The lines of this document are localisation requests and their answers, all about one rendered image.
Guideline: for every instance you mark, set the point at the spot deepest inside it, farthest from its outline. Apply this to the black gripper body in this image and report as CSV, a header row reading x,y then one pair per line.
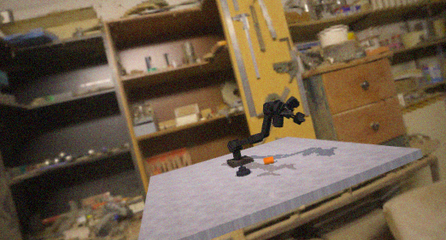
x,y
278,107

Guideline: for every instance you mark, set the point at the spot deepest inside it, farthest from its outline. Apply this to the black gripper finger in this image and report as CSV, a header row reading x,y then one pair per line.
x,y
285,111
300,118

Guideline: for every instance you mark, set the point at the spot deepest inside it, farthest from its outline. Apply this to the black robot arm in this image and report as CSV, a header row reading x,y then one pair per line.
x,y
235,145

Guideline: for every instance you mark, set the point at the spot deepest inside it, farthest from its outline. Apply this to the orange knob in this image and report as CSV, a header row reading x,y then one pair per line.
x,y
268,160

